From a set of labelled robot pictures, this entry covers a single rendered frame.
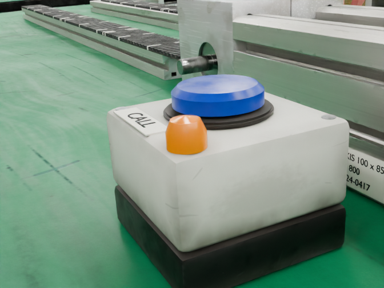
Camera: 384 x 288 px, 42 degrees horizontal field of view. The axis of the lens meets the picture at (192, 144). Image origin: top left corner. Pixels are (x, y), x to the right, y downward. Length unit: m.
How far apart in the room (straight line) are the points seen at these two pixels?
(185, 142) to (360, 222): 0.12
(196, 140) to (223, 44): 0.20
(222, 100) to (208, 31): 0.19
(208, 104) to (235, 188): 0.04
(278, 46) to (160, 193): 0.15
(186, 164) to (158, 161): 0.01
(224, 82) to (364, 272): 0.10
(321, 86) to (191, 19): 0.16
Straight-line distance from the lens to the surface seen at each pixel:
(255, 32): 0.33
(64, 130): 0.42
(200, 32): 0.40
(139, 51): 0.62
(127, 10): 1.22
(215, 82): 0.21
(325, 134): 0.20
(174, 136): 0.17
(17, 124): 0.45
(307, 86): 0.30
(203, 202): 0.18
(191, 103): 0.20
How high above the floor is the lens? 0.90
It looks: 20 degrees down
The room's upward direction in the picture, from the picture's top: 3 degrees counter-clockwise
